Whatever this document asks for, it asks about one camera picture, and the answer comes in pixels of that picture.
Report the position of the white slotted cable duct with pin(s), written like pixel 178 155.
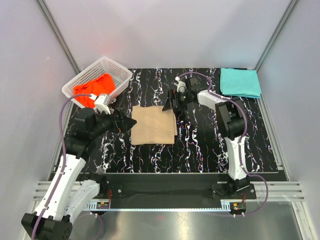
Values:
pixel 211 205

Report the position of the orange t shirt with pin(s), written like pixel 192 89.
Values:
pixel 104 84

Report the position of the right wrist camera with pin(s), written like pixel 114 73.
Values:
pixel 180 85

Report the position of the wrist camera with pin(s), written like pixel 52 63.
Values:
pixel 180 85
pixel 101 103

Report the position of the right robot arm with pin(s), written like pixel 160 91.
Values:
pixel 232 125

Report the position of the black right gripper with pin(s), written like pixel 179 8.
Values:
pixel 175 95

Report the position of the aluminium frame rail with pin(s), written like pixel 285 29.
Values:
pixel 279 191

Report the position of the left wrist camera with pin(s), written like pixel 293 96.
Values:
pixel 101 103

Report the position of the white plastic laundry basket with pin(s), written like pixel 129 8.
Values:
pixel 120 74

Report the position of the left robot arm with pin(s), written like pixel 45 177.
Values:
pixel 55 215

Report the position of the beige t shirt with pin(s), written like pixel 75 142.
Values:
pixel 153 126

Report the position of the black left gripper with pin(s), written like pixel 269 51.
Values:
pixel 123 122

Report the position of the folded teal t shirt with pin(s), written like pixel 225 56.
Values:
pixel 240 83

